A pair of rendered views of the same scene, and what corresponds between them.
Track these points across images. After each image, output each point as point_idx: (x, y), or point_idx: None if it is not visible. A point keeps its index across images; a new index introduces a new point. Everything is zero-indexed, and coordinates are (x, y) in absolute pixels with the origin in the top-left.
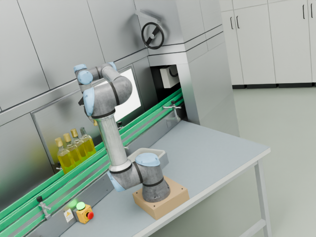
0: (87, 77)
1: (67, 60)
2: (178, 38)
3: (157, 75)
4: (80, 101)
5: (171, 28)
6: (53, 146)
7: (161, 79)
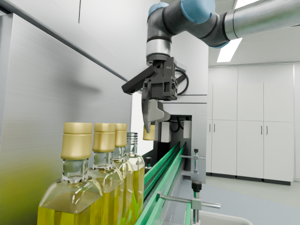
0: (210, 0)
1: (115, 24)
2: (202, 90)
3: (160, 127)
4: (130, 82)
5: (196, 80)
6: (25, 167)
7: (160, 131)
